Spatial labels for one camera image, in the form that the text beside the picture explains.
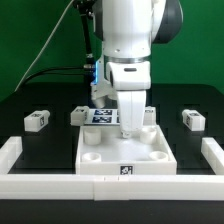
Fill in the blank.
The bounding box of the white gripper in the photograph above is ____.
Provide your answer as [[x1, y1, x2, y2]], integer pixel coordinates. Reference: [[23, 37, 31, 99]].
[[91, 61, 151, 139]]

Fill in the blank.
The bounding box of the white square tabletop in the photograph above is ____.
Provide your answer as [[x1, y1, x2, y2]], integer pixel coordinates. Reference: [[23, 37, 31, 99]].
[[75, 125, 177, 175]]

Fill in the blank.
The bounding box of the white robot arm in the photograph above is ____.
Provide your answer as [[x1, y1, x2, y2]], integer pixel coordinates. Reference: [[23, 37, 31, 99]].
[[91, 0, 183, 138]]

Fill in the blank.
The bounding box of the fiducial marker sheet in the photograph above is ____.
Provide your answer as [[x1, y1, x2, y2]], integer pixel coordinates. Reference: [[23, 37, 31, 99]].
[[85, 109, 119, 125]]

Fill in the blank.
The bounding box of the white U-shaped fence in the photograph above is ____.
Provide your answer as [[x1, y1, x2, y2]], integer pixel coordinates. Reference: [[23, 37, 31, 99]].
[[0, 137, 224, 201]]

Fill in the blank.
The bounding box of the black cable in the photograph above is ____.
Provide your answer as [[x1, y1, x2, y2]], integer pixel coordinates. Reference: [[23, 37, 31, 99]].
[[20, 65, 95, 88]]

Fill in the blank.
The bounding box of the grey cable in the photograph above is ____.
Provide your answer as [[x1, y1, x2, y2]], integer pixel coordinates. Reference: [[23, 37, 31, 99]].
[[14, 0, 75, 92]]

